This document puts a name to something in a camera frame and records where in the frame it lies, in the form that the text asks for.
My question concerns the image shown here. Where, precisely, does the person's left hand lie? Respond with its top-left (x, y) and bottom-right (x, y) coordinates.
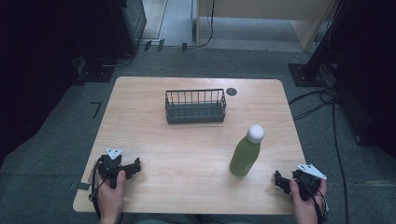
top-left (95, 169), bottom-right (127, 217)

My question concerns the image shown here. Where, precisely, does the green bottle with white cap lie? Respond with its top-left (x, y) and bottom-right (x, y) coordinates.
top-left (229, 124), bottom-right (266, 178)

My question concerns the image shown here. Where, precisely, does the angled black floor tape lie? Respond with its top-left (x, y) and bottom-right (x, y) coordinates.
top-left (90, 101), bottom-right (103, 119)

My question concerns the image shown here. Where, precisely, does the black stand with square base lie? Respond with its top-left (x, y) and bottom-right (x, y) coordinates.
top-left (288, 0), bottom-right (351, 88)
top-left (78, 52), bottom-right (116, 84)

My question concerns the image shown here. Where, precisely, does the person's right hand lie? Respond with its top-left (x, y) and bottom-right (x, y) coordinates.
top-left (289, 178), bottom-right (329, 218)

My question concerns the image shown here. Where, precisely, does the light wooden furniture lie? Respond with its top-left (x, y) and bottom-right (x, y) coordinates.
top-left (195, 0), bottom-right (339, 52)

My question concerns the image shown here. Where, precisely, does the black floor cable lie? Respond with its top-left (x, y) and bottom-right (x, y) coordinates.
top-left (288, 87), bottom-right (339, 122)
top-left (319, 88), bottom-right (350, 224)

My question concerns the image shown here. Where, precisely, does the hanging black cable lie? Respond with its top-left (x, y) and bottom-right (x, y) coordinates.
top-left (196, 0), bottom-right (217, 49)

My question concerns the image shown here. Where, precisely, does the dark curtain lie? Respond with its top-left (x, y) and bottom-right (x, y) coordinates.
top-left (328, 0), bottom-right (396, 160)
top-left (0, 0), bottom-right (125, 169)

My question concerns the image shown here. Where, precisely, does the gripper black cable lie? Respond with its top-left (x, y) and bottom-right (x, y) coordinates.
top-left (298, 176), bottom-right (329, 224)
top-left (88, 157), bottom-right (110, 219)

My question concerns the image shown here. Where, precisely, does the dark cabinet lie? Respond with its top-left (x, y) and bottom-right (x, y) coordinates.
top-left (106, 0), bottom-right (148, 59)

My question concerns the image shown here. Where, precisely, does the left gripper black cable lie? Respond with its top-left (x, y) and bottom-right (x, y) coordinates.
top-left (88, 157), bottom-right (110, 219)

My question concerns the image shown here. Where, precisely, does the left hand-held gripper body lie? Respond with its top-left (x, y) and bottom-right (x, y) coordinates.
top-left (97, 147), bottom-right (126, 189)

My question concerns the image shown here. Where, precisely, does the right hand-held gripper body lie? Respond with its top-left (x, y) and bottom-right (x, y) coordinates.
top-left (291, 163), bottom-right (328, 201)

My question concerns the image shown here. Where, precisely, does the grey floor tape piece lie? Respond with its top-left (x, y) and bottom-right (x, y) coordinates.
top-left (69, 181), bottom-right (92, 191)

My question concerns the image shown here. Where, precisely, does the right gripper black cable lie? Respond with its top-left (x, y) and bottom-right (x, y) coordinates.
top-left (298, 176), bottom-right (329, 224)

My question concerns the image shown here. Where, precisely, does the dark wire basket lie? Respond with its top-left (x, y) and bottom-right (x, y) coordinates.
top-left (164, 88), bottom-right (227, 125)

